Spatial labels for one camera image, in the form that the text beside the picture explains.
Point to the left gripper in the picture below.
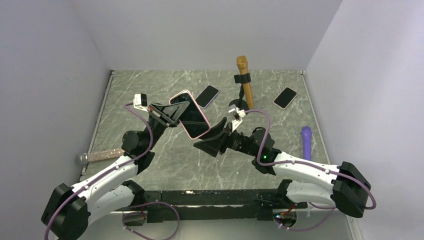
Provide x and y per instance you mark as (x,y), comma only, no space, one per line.
(162,113)

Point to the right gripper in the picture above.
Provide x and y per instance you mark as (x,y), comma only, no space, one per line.
(212,146)

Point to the pink phone case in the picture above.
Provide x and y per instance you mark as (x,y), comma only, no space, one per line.
(189,114)

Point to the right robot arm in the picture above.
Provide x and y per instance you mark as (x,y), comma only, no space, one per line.
(337,186)

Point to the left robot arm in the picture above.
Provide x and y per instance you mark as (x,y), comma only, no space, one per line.
(72,209)

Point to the phone in purple case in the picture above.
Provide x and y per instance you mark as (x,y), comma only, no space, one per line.
(207,96)

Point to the phone in white case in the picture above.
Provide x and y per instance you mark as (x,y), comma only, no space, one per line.
(285,98)

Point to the black microphone stand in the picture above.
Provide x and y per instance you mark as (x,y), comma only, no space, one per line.
(239,102)

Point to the gold microphone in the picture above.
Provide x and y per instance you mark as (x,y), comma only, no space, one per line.
(242,65)

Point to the purple microphone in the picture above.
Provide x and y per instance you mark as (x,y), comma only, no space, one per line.
(306,135)

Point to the glitter silver microphone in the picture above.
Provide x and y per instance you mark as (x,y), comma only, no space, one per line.
(86,158)

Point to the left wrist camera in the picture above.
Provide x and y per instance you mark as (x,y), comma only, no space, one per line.
(140,102)

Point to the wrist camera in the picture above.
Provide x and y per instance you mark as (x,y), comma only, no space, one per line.
(238,115)
(140,102)

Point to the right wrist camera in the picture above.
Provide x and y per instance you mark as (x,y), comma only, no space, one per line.
(238,115)

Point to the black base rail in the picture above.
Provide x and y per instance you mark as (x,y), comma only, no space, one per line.
(259,204)

